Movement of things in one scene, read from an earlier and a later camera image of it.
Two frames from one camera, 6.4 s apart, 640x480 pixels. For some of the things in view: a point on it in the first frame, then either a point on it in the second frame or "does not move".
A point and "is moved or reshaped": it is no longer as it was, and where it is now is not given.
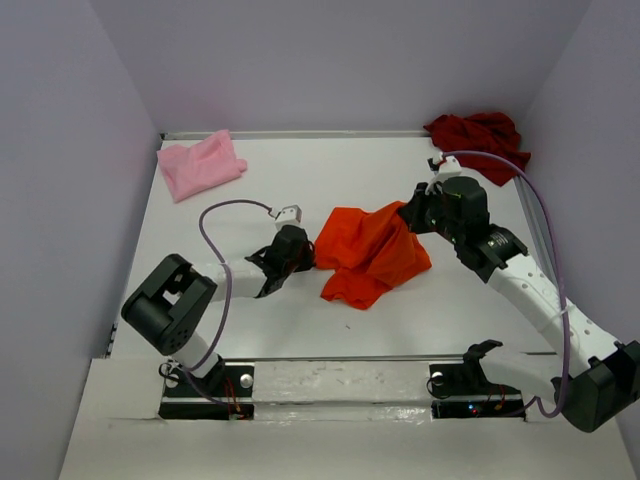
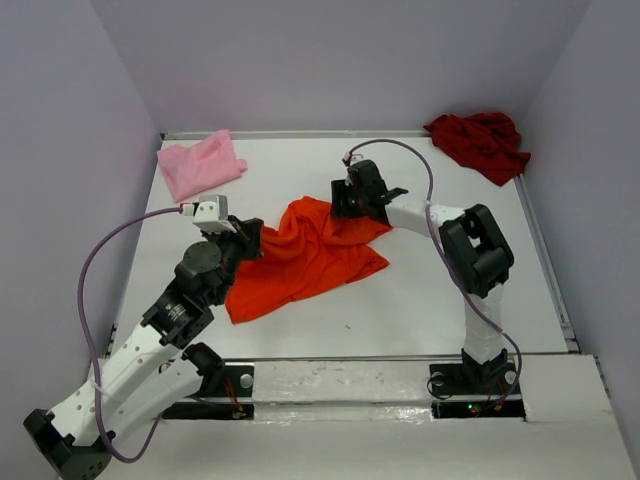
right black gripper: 412,210 → 340,190
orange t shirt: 371,251 is moved or reshaped
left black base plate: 225,394 does not move
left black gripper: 306,262 → 247,236
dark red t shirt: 483,131 does not move
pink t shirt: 201,165 does not move
